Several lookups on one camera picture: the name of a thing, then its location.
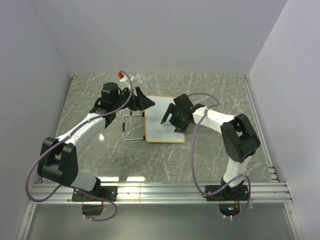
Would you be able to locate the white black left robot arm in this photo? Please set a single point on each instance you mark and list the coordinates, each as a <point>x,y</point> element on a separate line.
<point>59,156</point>

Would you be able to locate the aluminium front rail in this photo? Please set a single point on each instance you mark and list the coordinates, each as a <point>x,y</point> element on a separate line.
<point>164,193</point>

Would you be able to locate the red capped wrist connector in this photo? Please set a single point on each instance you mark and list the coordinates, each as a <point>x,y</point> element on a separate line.
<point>124,78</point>

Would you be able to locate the aluminium side rail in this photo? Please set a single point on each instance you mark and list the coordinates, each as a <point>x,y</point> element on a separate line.
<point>270,166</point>

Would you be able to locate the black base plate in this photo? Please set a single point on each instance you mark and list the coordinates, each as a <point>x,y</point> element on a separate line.
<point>229,194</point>
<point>103,192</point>

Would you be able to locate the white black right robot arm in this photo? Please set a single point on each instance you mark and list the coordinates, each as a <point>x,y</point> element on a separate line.
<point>239,137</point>

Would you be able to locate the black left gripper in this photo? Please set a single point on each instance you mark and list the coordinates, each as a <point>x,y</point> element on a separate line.
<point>141,102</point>

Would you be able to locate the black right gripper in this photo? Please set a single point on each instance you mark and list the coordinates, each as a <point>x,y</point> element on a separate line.
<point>172,108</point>

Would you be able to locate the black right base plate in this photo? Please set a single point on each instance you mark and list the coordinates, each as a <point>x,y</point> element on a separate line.
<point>229,194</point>

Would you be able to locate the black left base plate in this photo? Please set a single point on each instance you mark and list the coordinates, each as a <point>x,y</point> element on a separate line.
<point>103,192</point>

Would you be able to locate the metal whiteboard stand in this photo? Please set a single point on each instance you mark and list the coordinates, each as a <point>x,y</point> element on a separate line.
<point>142,114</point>

